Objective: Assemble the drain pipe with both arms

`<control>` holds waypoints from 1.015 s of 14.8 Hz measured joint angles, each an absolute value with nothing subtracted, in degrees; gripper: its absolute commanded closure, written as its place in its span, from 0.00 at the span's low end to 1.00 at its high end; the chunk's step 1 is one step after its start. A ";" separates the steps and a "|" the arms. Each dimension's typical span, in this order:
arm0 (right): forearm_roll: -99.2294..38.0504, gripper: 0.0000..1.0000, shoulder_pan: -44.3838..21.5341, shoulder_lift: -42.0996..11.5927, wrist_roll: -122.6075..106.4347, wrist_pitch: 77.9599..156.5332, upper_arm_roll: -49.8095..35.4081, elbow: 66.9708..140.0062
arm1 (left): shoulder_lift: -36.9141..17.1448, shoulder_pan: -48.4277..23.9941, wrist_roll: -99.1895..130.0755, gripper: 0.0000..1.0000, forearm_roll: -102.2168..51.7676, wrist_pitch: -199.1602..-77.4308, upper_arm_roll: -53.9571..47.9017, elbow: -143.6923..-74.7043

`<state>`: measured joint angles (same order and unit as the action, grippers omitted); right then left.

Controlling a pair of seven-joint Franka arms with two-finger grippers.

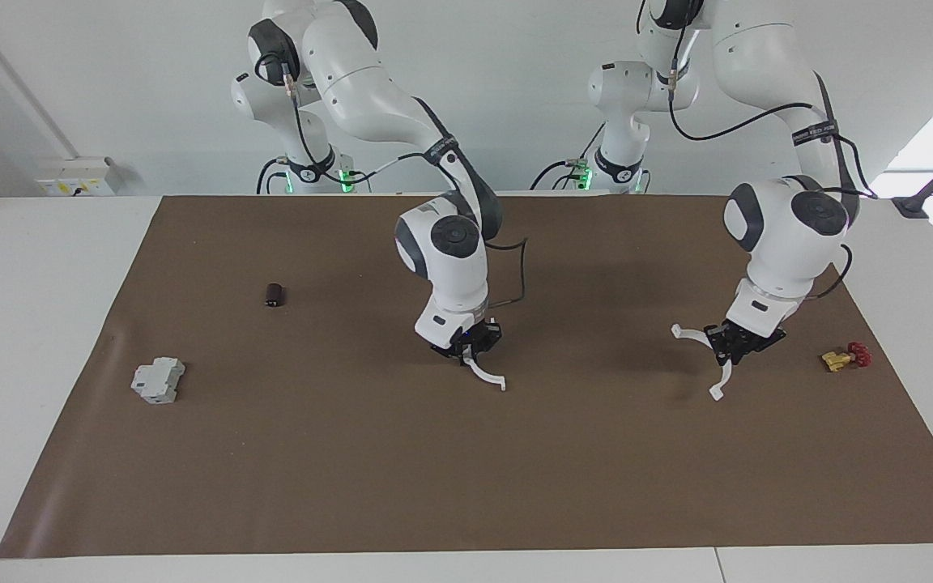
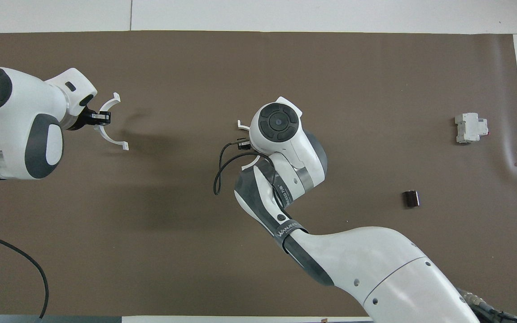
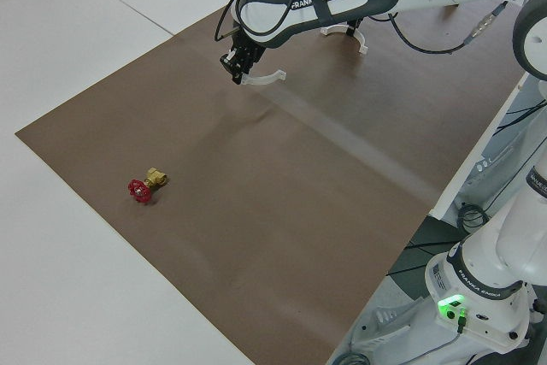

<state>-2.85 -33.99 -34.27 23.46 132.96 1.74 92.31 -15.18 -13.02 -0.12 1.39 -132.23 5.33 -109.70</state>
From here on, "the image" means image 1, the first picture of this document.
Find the white wall socket box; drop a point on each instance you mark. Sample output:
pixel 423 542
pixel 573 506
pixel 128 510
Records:
pixel 78 176

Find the grey circuit breaker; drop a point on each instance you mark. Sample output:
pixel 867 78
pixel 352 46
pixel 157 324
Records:
pixel 157 380

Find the small dark brown cylinder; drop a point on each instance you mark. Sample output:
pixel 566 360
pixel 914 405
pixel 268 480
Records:
pixel 274 295

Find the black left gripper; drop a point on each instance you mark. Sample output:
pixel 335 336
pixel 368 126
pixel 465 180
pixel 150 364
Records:
pixel 750 338

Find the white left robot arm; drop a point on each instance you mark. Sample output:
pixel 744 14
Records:
pixel 782 243

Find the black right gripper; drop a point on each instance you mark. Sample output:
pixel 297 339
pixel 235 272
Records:
pixel 475 336

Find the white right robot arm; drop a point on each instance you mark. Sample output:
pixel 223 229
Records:
pixel 369 89

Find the brown table mat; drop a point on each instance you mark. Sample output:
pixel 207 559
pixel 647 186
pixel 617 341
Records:
pixel 353 470

